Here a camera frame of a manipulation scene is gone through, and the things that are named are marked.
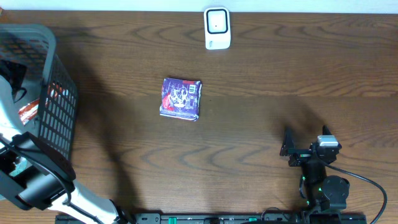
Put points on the red orange snack bar wrapper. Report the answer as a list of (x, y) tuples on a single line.
[(29, 111)]

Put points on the purple Carefree packet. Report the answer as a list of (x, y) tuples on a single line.
[(180, 99)]

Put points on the white barcode scanner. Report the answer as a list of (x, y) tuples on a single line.
[(217, 28)]

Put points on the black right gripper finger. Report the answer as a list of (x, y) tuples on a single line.
[(288, 146), (326, 131)]

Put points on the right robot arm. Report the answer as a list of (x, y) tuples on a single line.
[(325, 195)]

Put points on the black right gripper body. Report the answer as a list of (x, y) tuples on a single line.
[(304, 155)]

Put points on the grey plastic mesh basket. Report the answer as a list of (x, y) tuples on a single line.
[(34, 46)]

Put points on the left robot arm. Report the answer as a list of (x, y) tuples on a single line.
[(35, 175)]

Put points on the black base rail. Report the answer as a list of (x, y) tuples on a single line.
[(272, 217)]

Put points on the mint green snack packet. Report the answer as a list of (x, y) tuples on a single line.
[(21, 164)]

